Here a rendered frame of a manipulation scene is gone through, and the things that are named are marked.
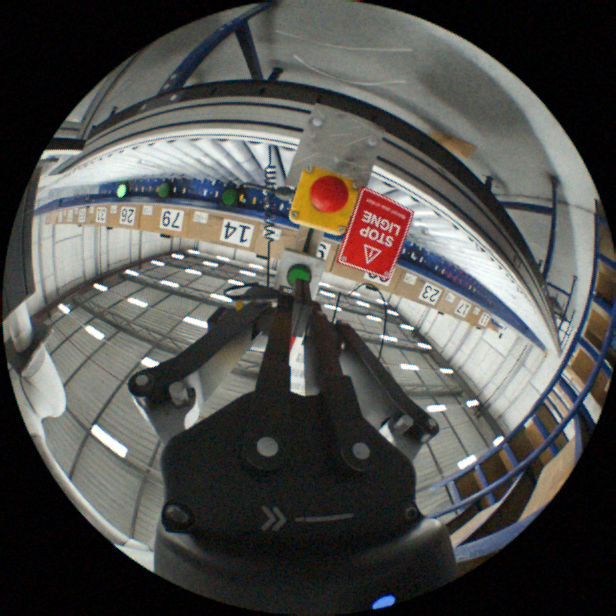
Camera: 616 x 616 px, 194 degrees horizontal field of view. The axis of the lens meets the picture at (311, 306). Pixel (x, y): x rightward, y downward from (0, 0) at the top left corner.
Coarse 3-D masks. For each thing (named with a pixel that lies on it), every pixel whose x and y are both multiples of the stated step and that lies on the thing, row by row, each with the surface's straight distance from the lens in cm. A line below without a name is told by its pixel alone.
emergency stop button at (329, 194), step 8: (328, 176) 19; (312, 184) 19; (320, 184) 19; (328, 184) 19; (336, 184) 19; (344, 184) 19; (312, 192) 19; (320, 192) 18; (328, 192) 18; (336, 192) 19; (344, 192) 19; (312, 200) 19; (320, 200) 18; (328, 200) 18; (336, 200) 19; (344, 200) 19; (320, 208) 19; (328, 208) 19; (336, 208) 19
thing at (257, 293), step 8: (256, 288) 29; (264, 288) 29; (272, 288) 28; (248, 296) 26; (256, 296) 26; (264, 296) 26; (272, 296) 25; (240, 304) 29; (216, 312) 32; (224, 312) 32; (232, 312) 31; (208, 320) 30; (216, 320) 30; (208, 328) 30; (264, 336) 28; (256, 344) 29; (264, 344) 28
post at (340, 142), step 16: (320, 112) 35; (336, 112) 35; (304, 128) 33; (320, 128) 33; (336, 128) 33; (352, 128) 34; (368, 128) 35; (384, 128) 36; (304, 144) 31; (320, 144) 31; (336, 144) 32; (352, 144) 32; (368, 144) 33; (304, 160) 30; (320, 160) 30; (336, 160) 31; (352, 160) 31; (368, 160) 32; (288, 176) 29; (352, 176) 30; (368, 176) 31; (304, 240) 29; (320, 240) 29
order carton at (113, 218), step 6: (114, 204) 157; (120, 204) 150; (126, 204) 144; (132, 204) 139; (138, 204) 134; (120, 210) 149; (138, 210) 134; (108, 216) 163; (114, 216) 155; (120, 216) 149; (138, 216) 133; (108, 222) 162; (114, 222) 155; (138, 222) 133; (126, 228) 143; (132, 228) 138; (138, 228) 133
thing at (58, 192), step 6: (66, 186) 155; (72, 186) 157; (78, 186) 159; (84, 186) 161; (90, 186) 163; (96, 186) 166; (54, 192) 152; (60, 192) 153; (66, 192) 155; (72, 192) 157; (78, 192) 159; (84, 192) 161; (90, 192) 164; (96, 192) 166; (48, 198) 150
